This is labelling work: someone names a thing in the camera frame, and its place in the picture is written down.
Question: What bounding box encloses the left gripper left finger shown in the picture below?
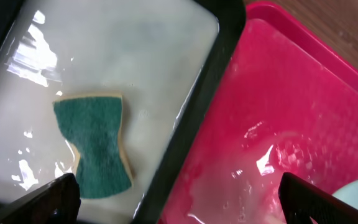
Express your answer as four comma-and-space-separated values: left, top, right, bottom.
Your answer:
0, 173, 81, 224

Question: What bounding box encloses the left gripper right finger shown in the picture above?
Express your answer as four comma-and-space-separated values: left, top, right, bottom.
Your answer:
278, 172, 358, 224

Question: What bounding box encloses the green yellow sponge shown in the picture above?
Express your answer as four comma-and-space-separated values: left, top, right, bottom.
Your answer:
53, 93, 133, 199

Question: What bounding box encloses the red plastic tray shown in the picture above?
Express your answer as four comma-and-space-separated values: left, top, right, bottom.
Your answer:
159, 2, 358, 223

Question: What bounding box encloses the black soapy water tray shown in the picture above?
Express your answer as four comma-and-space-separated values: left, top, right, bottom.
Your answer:
0, 1, 245, 223

